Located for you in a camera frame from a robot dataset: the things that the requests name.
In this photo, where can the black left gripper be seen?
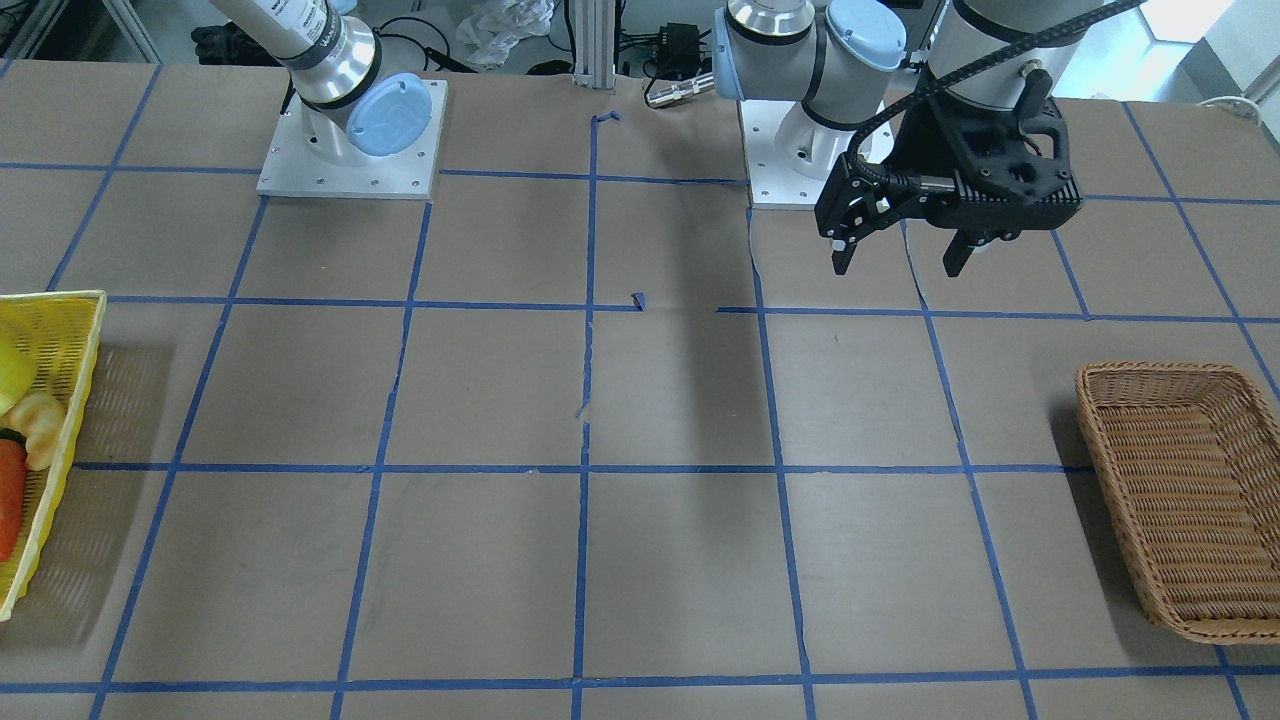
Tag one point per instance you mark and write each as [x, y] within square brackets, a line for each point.
[926, 146]

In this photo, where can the yellow tape roll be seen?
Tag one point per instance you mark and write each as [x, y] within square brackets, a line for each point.
[18, 374]

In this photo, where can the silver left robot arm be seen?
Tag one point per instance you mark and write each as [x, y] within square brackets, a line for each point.
[837, 59]

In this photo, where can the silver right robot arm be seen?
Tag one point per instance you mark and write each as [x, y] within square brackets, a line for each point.
[337, 67]

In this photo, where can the silver metal connector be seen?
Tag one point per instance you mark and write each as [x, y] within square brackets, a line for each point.
[680, 92]

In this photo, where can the black power adapter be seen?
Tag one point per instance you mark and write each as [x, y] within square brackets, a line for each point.
[677, 50]

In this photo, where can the brown wicker basket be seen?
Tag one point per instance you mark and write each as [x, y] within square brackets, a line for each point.
[1187, 456]

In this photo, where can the white crumpled plastic bag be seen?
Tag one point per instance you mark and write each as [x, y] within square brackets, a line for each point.
[494, 28]

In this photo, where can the yellow plastic basket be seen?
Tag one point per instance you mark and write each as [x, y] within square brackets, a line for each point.
[51, 342]

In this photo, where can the toy croissant bread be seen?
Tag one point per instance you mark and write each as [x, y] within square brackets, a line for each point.
[38, 419]

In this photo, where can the orange toy carrot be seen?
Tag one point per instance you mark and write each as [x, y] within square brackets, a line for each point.
[14, 473]

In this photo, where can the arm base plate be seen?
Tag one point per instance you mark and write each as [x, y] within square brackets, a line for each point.
[394, 154]
[790, 170]

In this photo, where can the aluminium frame post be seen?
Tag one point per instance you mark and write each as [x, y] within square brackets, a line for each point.
[595, 31]

